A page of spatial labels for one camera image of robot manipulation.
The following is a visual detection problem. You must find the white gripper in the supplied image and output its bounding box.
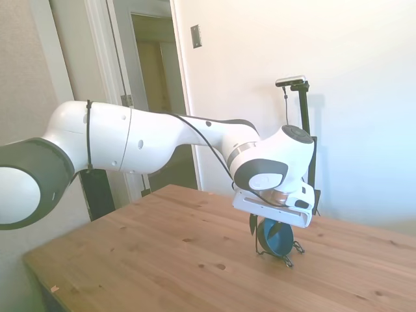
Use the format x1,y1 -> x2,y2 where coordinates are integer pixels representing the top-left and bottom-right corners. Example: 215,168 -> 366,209
231,185 -> 317,237

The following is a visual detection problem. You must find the dark teal bowl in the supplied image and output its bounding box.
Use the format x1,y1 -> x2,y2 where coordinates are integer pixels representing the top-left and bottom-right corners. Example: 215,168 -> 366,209
258,216 -> 296,257

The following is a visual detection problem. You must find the tall black box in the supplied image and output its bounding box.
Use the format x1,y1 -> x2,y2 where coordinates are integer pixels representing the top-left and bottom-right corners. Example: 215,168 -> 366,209
79,168 -> 116,222

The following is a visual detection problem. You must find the black wire bowl stand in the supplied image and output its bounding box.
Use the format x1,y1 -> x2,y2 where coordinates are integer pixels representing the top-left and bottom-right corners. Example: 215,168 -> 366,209
254,216 -> 306,269

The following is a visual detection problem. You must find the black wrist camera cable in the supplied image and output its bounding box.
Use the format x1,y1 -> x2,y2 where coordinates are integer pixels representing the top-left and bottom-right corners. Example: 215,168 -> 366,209
167,111 -> 280,209

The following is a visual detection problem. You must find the black stand cable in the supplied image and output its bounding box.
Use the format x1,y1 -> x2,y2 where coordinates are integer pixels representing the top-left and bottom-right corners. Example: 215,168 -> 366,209
281,84 -> 291,127

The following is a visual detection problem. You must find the black camera stand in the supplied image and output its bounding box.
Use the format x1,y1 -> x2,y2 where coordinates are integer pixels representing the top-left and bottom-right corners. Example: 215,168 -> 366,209
290,81 -> 322,217

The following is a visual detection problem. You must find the grey stereo camera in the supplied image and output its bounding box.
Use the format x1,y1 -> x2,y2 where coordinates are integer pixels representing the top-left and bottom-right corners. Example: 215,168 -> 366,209
274,74 -> 308,88

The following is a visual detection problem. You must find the white door frame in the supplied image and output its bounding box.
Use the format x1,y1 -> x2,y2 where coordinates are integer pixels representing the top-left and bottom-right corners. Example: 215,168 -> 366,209
83,0 -> 204,209

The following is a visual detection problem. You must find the grey wall switch plate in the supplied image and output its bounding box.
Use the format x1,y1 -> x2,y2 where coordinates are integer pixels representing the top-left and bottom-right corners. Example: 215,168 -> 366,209
190,23 -> 203,50

